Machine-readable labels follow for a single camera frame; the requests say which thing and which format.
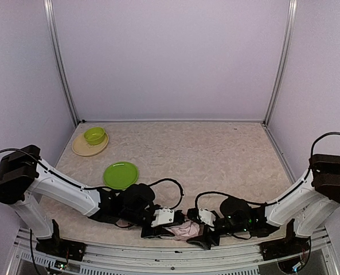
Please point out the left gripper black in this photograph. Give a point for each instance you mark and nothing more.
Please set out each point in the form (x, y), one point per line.
(153, 232)

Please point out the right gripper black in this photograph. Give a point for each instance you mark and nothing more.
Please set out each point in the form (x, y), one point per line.
(205, 234)

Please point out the pink and black umbrella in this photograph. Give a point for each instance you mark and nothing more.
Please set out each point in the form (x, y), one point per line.
(185, 231)

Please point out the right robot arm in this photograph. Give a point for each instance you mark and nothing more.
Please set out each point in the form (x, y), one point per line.
(306, 204)

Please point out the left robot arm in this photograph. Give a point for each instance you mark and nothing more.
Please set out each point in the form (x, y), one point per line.
(24, 173)

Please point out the green plate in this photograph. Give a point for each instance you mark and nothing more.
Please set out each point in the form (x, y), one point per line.
(120, 175)

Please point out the beige plate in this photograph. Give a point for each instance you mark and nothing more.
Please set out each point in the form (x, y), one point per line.
(81, 148)

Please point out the green bowl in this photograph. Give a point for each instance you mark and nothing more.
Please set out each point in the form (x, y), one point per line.
(94, 136)

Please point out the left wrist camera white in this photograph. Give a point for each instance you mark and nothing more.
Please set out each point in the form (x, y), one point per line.
(167, 217)

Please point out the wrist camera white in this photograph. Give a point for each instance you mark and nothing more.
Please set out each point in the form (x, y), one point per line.
(201, 216)
(167, 217)

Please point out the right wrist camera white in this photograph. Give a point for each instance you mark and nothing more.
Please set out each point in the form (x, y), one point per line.
(201, 216)

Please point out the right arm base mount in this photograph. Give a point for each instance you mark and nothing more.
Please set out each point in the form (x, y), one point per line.
(280, 248)

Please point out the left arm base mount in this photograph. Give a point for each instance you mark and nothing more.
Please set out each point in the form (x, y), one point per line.
(63, 248)

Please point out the front aluminium rail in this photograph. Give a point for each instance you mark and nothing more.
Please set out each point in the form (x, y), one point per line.
(238, 258)

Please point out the left aluminium corner post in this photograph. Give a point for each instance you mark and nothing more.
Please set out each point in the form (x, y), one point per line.
(49, 12)

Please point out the aluminium corner post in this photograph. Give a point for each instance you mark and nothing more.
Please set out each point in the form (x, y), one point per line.
(287, 38)
(49, 12)

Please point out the right aluminium corner post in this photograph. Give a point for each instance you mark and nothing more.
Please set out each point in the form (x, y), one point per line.
(287, 38)

